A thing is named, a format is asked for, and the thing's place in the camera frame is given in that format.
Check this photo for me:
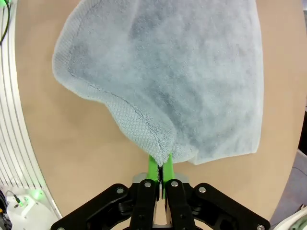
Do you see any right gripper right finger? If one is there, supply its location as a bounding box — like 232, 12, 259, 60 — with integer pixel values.
162, 152, 271, 230

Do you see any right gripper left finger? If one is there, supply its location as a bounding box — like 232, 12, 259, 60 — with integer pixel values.
51, 154, 161, 230

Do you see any light blue towel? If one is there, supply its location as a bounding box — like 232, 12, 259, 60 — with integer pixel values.
51, 0, 265, 166

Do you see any white curved plastic shell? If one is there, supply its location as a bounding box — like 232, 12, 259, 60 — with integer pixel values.
275, 203, 307, 230

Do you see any white connector box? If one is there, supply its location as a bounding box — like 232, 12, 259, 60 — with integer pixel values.
4, 188, 58, 230

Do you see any aluminium profile frame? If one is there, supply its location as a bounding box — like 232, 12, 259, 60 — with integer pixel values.
0, 0, 62, 221

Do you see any thin black green cable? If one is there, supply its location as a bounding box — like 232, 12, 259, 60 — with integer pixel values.
0, 0, 14, 46

